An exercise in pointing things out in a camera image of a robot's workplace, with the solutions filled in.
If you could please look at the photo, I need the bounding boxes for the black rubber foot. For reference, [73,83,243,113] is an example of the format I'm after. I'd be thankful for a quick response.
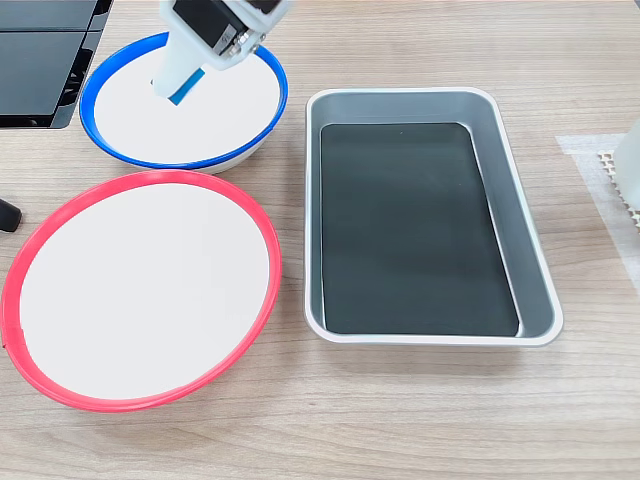
[0,197,24,234]

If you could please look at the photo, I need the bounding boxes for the blue rimmed white dish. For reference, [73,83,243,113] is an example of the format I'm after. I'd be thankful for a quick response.
[78,31,290,175]

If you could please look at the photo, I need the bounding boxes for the red rimmed white dish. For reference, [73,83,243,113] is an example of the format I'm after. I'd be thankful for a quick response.
[0,169,283,414]

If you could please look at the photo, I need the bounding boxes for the black tray liner mat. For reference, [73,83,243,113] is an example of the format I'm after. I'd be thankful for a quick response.
[319,122,521,337]

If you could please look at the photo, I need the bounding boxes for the black flat panel stand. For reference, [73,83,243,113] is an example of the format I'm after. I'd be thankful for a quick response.
[0,0,115,130]

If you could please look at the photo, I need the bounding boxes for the silver metal tray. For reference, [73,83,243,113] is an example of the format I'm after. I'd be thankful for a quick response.
[303,87,565,347]

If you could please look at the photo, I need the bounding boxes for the translucent white sheet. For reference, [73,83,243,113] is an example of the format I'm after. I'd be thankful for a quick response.
[554,133,640,291]

